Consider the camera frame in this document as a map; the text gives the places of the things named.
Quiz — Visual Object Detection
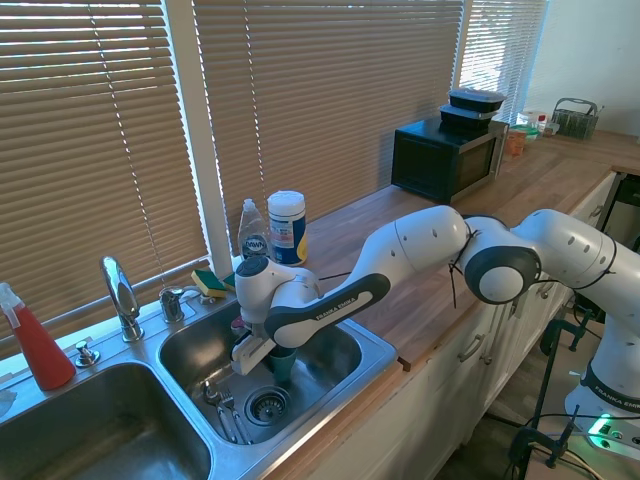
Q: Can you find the orange food box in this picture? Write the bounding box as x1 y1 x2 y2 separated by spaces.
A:
504 126 529 158

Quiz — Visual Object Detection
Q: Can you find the chrome sink sprayer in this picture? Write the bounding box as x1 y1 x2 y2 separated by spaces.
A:
158 285 202 324

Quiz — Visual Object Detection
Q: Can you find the metal spoon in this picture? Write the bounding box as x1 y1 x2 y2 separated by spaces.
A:
201 380 239 444

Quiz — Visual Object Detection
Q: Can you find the black metal clamp stand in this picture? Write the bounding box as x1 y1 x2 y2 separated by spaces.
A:
508 308 608 469

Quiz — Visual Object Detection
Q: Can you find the yellow Lysol wipes canister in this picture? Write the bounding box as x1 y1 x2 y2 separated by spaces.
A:
266 189 309 267

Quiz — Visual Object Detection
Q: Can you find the metal fork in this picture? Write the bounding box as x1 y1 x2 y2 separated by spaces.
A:
219 391 254 446

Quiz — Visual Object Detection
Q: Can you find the clear Dawn dish soap bottle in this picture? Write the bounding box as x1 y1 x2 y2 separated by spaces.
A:
237 197 272 264

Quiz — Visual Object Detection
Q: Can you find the red spray bottle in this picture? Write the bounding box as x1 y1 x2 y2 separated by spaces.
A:
0 281 78 393

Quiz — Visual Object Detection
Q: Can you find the stainless steel double sink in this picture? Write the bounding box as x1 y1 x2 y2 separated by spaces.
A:
0 294 399 480

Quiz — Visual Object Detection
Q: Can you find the teal ceramic mug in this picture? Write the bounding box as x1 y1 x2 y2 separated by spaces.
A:
269 347 298 384

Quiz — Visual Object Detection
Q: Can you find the chrome sink faucet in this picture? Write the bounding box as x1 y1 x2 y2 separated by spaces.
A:
99 255 146 343

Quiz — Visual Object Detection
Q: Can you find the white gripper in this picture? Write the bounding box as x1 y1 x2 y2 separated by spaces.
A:
229 332 278 377

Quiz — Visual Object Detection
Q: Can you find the metal bar drawer handle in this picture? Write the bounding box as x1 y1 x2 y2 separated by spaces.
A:
456 334 484 363

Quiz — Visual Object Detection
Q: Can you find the black plastic food container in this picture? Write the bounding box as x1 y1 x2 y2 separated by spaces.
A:
446 87 507 114
438 103 497 136

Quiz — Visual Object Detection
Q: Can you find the black microwave oven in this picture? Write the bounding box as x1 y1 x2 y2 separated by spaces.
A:
390 117 511 206

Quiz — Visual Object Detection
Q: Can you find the narrow tan window blind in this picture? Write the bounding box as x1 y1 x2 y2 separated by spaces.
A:
459 0 549 124

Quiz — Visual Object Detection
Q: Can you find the small chrome sink knob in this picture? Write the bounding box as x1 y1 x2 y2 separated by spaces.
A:
74 339 102 369

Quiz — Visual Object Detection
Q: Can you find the grey cutlery caddy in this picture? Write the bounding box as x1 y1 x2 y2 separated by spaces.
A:
550 97 602 141

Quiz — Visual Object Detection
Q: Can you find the black built-in appliance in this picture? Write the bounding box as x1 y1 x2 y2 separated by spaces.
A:
596 171 640 252

